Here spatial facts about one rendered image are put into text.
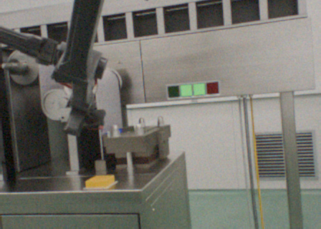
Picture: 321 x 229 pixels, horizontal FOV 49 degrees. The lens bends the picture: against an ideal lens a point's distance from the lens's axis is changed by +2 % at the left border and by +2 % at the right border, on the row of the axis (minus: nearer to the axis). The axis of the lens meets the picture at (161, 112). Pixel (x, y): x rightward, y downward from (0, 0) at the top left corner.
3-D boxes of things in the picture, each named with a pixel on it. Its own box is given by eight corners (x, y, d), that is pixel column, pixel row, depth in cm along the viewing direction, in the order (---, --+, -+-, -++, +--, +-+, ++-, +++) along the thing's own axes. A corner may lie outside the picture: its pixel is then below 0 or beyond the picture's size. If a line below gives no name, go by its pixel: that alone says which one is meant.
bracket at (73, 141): (65, 175, 135) (57, 96, 134) (74, 171, 141) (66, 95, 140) (77, 174, 134) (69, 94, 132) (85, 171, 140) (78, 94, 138)
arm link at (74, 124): (97, 99, 118) (72, 90, 117) (85, 130, 114) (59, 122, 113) (94, 110, 129) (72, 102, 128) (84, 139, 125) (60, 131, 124)
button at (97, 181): (85, 188, 111) (84, 181, 111) (95, 182, 118) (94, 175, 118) (106, 188, 110) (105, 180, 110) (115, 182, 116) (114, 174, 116)
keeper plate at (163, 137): (159, 158, 146) (157, 132, 145) (165, 154, 156) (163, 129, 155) (165, 158, 145) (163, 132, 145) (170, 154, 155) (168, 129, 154)
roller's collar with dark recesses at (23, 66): (7, 75, 141) (5, 59, 140) (17, 76, 147) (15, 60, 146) (21, 74, 139) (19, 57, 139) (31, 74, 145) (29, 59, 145)
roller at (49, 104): (43, 119, 144) (39, 90, 143) (74, 114, 168) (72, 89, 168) (69, 117, 141) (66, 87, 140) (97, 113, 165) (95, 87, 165)
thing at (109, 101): (99, 140, 139) (95, 94, 138) (122, 132, 162) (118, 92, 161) (101, 140, 139) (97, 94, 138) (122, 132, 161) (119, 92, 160)
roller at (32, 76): (10, 86, 148) (6, 52, 147) (45, 86, 172) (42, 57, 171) (40, 83, 144) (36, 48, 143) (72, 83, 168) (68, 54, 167)
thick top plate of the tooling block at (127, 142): (106, 153, 134) (104, 137, 134) (140, 138, 172) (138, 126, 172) (146, 152, 130) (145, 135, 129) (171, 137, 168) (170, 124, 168)
